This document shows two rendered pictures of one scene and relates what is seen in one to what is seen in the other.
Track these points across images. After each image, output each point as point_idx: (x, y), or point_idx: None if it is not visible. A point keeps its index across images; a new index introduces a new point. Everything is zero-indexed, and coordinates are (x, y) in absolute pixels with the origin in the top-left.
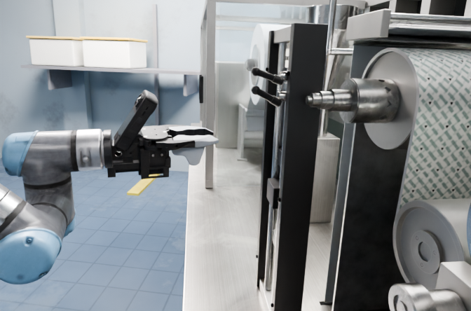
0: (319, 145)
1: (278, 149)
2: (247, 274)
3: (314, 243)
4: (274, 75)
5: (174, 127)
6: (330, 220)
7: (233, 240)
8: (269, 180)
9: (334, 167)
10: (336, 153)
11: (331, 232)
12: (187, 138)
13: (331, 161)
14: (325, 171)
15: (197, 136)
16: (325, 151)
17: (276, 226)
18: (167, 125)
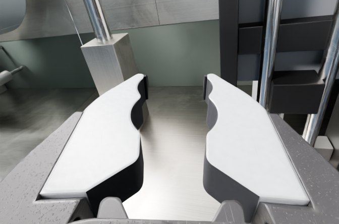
0: (120, 48)
1: (284, 25)
2: (209, 217)
3: (174, 135)
4: None
5: (66, 160)
6: (148, 112)
7: (134, 213)
8: (284, 84)
9: (135, 64)
10: (131, 49)
11: (163, 118)
12: (253, 129)
13: (131, 60)
14: (132, 72)
15: (229, 100)
16: (125, 52)
17: (312, 131)
18: (11, 193)
